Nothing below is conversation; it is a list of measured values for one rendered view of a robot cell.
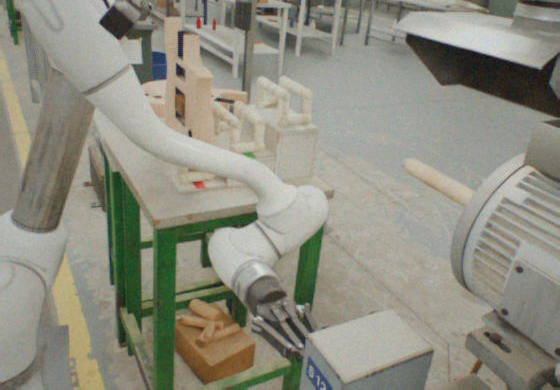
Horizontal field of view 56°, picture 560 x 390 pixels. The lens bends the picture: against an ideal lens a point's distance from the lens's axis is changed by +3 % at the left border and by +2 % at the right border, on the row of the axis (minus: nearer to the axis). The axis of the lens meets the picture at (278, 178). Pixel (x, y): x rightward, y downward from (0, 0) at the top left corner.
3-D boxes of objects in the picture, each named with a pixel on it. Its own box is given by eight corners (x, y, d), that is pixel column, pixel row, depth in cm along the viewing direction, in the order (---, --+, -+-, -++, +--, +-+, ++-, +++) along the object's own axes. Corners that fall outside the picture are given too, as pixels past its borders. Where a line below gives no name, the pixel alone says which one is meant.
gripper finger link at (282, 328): (276, 303, 98) (269, 305, 98) (305, 343, 90) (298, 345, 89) (274, 320, 100) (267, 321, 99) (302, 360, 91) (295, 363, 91)
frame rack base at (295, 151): (314, 176, 169) (320, 127, 162) (273, 182, 162) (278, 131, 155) (276, 146, 191) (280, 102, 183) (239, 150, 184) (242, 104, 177)
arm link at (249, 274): (229, 300, 108) (241, 318, 103) (232, 264, 104) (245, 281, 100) (267, 290, 112) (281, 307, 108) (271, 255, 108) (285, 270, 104)
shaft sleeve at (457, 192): (493, 209, 87) (491, 196, 86) (479, 220, 87) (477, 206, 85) (419, 167, 101) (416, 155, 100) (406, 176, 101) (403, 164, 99)
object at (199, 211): (307, 370, 193) (335, 189, 162) (153, 427, 166) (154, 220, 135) (239, 276, 242) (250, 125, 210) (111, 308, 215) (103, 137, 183)
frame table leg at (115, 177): (132, 346, 220) (127, 150, 182) (119, 350, 218) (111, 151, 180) (129, 337, 224) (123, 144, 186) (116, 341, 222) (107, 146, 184)
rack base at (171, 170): (227, 187, 156) (228, 184, 155) (179, 194, 149) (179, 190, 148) (197, 154, 177) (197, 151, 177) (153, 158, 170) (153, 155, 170)
